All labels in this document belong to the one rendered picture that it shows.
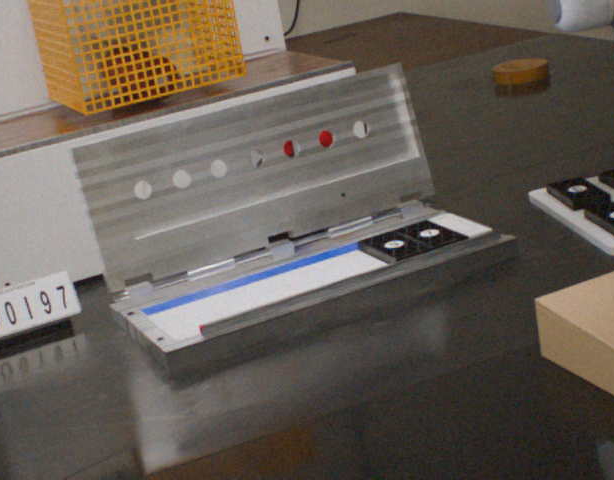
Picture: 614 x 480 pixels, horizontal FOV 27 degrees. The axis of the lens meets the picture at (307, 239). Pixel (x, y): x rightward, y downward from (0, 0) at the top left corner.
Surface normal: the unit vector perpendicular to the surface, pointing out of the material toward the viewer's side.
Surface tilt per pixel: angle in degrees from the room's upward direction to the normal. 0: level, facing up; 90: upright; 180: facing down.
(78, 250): 90
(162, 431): 0
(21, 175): 90
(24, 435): 0
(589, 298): 4
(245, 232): 76
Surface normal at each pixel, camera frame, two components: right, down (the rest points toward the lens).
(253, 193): 0.37, -0.02
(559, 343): -0.91, 0.26
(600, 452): -0.17, -0.94
